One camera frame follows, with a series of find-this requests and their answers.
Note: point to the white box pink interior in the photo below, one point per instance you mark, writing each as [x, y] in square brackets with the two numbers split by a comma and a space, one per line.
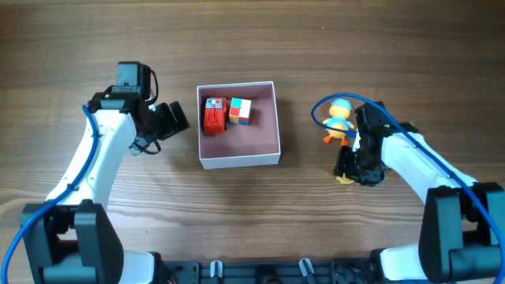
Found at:
[255, 144]

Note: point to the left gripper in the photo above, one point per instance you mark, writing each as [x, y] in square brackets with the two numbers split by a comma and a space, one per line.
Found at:
[170, 127]

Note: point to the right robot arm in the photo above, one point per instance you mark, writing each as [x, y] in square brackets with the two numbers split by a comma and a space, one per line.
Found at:
[456, 242]

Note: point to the red toy fire truck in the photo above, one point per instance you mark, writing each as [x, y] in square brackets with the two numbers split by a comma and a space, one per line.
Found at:
[215, 110]

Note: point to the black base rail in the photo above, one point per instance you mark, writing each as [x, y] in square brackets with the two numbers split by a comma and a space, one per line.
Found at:
[336, 271]

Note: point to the multicolour puzzle cube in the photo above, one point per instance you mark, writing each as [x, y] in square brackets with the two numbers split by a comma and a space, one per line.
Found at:
[240, 110]

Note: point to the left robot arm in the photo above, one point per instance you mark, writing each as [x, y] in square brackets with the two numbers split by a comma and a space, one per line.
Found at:
[69, 238]

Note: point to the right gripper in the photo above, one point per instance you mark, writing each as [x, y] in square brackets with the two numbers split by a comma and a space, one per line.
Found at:
[349, 166]

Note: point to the yellow round slice toy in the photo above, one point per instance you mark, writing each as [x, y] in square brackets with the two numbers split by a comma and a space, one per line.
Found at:
[344, 180]

